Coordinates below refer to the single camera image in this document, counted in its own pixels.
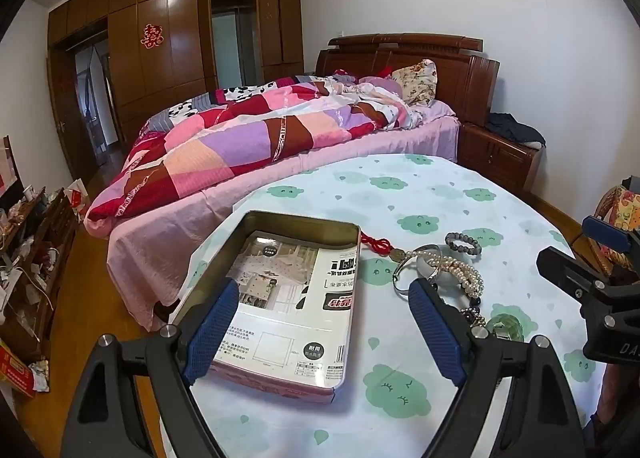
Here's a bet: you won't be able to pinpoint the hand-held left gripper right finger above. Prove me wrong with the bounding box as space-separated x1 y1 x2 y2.
407 278 586 458

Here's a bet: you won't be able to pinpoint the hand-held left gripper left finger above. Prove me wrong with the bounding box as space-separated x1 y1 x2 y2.
60 279 241 458

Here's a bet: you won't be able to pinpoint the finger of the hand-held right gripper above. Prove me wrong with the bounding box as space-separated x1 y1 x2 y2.
536 247 640 306
582 214 640 259

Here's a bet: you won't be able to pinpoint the silver metal bangle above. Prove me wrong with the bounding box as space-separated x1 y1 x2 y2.
392 255 441 295

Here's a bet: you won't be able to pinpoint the pale jade bangle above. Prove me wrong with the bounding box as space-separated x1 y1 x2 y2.
422 258 453 284

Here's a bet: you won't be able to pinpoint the green glass bracelet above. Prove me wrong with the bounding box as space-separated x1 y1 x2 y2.
487 315 526 343

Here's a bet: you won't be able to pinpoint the pearl strand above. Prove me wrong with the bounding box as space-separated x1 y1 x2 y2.
400 245 486 296

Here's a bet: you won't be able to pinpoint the rectangular metal tin box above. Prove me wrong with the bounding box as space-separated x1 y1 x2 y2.
167 210 362 406

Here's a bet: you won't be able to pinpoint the grey bead bracelet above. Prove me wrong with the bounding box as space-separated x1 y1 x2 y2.
445 232 485 257

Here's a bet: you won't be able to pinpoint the red knot coin pendant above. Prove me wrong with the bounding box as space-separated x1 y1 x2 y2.
361 233 406 261

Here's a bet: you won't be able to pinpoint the person's right forearm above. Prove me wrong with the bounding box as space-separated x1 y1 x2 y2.
597 363 640 458

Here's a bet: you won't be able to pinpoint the printed paper packet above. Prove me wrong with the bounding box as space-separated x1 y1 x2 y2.
212 230 358 386

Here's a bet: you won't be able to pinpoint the pink bed sheet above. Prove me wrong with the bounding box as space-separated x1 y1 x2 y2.
107 98 461 334

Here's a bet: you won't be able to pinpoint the wooden nightstand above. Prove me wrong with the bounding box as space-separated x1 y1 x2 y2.
457 120 546 196

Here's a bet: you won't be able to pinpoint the dark clothes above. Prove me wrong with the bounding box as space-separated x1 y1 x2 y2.
485 112 547 149

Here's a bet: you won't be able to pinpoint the green cloud print tablecloth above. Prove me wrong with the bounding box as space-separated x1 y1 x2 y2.
160 153 608 458

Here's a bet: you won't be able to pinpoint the patchwork quilt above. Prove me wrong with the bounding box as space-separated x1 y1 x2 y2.
82 73 426 239

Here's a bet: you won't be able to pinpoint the cluttered wooden cabinet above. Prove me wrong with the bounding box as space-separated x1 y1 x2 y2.
0 188 81 364

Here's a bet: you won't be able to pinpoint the white red shopping bag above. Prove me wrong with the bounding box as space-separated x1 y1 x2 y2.
62 178 88 211

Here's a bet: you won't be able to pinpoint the red cardboard box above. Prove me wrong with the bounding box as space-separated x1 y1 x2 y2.
0 338 38 399

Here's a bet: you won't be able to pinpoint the floral pillow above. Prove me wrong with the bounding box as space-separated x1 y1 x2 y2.
390 59 438 106

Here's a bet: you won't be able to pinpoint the purple pillow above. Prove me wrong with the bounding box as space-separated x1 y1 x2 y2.
360 75 402 95

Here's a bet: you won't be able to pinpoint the red white framed picture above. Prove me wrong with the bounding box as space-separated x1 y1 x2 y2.
0 134 26 204

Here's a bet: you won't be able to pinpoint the wooden bed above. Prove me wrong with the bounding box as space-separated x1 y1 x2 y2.
315 33 501 164

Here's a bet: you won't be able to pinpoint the red paper decoration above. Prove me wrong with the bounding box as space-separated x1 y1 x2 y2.
141 23 166 50

